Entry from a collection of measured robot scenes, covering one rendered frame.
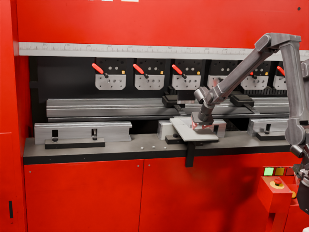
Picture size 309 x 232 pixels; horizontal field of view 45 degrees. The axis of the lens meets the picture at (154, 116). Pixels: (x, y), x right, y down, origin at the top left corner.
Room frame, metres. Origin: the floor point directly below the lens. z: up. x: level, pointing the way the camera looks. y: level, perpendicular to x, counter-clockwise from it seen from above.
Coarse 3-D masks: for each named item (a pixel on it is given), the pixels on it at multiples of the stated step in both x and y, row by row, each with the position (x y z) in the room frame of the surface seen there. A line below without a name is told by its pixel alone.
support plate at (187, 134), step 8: (176, 120) 1.87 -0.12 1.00; (176, 128) 1.77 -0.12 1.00; (184, 128) 1.77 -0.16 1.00; (200, 128) 1.79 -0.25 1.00; (208, 128) 1.79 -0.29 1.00; (184, 136) 1.67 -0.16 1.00; (192, 136) 1.68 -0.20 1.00; (200, 136) 1.69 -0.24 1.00; (208, 136) 1.70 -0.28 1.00; (216, 136) 1.70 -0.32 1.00
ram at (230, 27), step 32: (32, 0) 1.68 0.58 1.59; (64, 0) 1.72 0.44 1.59; (96, 0) 1.75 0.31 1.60; (160, 0) 1.84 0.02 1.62; (192, 0) 1.88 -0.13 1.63; (224, 0) 1.92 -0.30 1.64; (256, 0) 1.97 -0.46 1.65; (288, 0) 2.02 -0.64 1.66; (32, 32) 1.68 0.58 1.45; (64, 32) 1.72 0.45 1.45; (96, 32) 1.75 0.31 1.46; (128, 32) 1.80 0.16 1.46; (160, 32) 1.84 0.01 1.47; (192, 32) 1.88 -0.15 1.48; (224, 32) 1.93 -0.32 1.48; (256, 32) 1.98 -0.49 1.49; (288, 32) 2.03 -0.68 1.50
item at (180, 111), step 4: (164, 96) 2.18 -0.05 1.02; (168, 96) 2.16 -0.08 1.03; (172, 96) 2.16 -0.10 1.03; (176, 96) 2.17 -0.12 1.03; (164, 100) 2.13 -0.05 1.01; (168, 100) 2.10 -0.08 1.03; (172, 100) 2.10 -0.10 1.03; (176, 100) 2.11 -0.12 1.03; (164, 104) 2.12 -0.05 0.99; (168, 104) 2.09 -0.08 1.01; (172, 104) 2.09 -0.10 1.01; (176, 104) 2.10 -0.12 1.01; (180, 104) 2.11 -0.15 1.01; (184, 104) 2.11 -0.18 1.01; (176, 108) 2.04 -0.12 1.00; (180, 108) 2.05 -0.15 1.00; (180, 112) 1.98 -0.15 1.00; (184, 112) 1.99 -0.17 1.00
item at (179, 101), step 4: (180, 92) 1.91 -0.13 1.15; (184, 92) 1.91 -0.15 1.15; (188, 92) 1.92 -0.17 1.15; (192, 92) 1.93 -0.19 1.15; (180, 96) 1.91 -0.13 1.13; (184, 96) 1.92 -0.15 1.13; (188, 96) 1.92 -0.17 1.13; (192, 96) 1.93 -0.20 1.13; (180, 100) 1.91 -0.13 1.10; (184, 100) 1.92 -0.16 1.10; (188, 100) 1.93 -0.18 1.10; (192, 100) 1.94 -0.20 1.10
